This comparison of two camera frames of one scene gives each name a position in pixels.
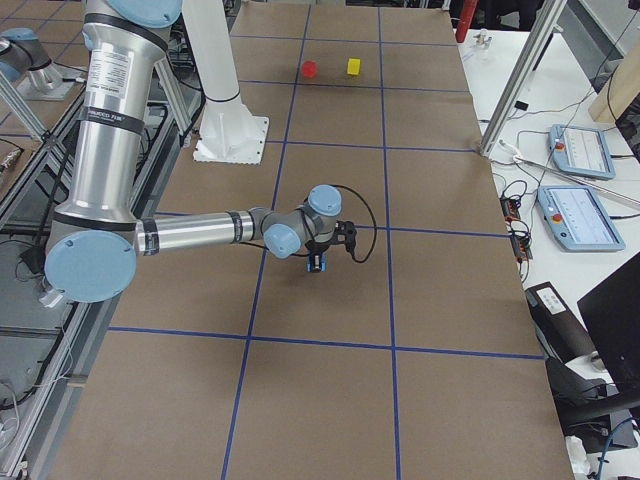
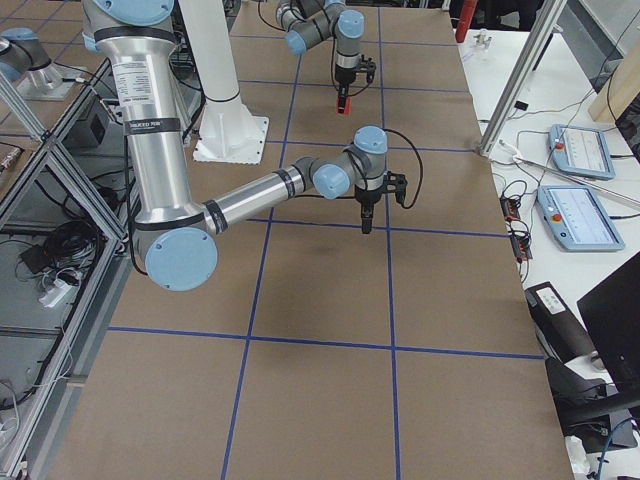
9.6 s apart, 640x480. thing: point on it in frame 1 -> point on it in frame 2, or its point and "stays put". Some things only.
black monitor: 612,315 stays put
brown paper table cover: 420,358 stays put
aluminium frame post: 547,21 stays put
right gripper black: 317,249 -> 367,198
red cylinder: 466,13 stays put
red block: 309,69 -> 348,106
